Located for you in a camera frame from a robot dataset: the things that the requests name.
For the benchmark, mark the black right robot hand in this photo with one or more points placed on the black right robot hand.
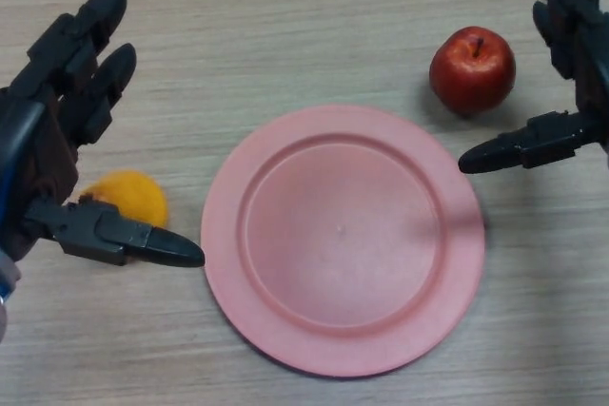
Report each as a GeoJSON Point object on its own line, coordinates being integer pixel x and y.
{"type": "Point", "coordinates": [585, 44]}

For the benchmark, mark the yellow pear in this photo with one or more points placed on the yellow pear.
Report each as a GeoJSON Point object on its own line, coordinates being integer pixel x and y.
{"type": "Point", "coordinates": [138, 194]}

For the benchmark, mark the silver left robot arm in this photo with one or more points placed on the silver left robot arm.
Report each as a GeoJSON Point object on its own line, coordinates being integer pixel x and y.
{"type": "Point", "coordinates": [5, 325]}

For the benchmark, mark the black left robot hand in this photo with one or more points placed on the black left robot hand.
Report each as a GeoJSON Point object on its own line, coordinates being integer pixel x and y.
{"type": "Point", "coordinates": [43, 102]}

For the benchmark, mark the pink round plate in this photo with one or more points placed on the pink round plate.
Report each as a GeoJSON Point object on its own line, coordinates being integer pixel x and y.
{"type": "Point", "coordinates": [342, 244]}

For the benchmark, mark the red apple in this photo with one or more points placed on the red apple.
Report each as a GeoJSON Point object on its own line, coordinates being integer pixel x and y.
{"type": "Point", "coordinates": [471, 75]}

